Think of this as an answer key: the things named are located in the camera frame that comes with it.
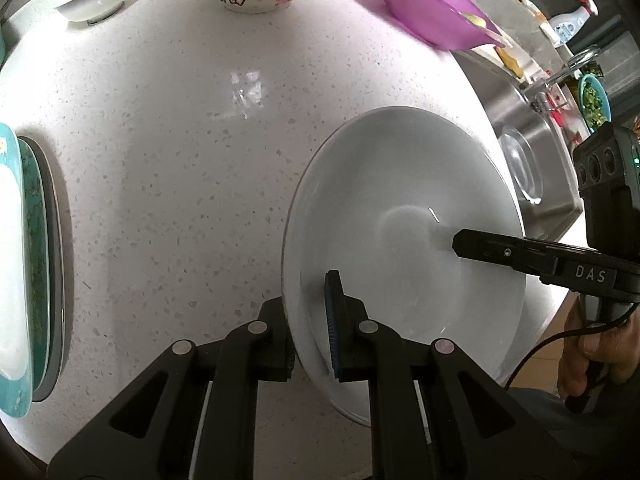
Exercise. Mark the clear plastic bowl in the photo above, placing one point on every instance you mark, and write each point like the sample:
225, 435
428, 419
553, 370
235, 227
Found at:
522, 165

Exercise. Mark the purple plastic basin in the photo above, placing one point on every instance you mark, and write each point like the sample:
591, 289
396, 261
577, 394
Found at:
430, 10

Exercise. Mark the grey rimmed white plate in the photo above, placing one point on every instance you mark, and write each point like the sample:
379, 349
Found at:
62, 285

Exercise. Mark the person's right hand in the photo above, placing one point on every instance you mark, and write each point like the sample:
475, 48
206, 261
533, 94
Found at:
570, 365

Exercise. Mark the large white bowl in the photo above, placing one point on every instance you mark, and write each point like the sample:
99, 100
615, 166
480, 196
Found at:
400, 170

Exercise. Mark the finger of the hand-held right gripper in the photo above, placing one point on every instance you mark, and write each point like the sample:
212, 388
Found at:
500, 252

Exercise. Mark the white spray bottle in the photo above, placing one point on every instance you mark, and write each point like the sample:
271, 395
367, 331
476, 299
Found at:
570, 22

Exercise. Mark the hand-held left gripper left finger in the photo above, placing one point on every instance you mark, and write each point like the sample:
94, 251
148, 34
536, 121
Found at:
275, 355

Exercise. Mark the chopped green vegetables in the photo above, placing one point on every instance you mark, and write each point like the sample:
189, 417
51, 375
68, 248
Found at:
592, 102

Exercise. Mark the chrome faucet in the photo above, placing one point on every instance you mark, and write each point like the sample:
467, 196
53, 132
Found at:
565, 72

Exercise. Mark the person's dark clothing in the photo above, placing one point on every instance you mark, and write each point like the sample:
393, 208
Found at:
575, 435

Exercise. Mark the teal floral plate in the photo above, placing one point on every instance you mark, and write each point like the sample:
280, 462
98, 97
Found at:
49, 260
10, 260

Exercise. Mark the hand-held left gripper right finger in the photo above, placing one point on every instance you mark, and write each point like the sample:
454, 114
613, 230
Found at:
334, 325

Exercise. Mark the stainless steel sink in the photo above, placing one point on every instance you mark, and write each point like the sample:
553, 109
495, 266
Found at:
505, 105

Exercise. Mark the teal colander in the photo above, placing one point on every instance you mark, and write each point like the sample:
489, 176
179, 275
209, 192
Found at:
602, 102

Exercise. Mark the yellow sponge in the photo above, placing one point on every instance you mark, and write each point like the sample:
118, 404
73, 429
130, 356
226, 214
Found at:
510, 62

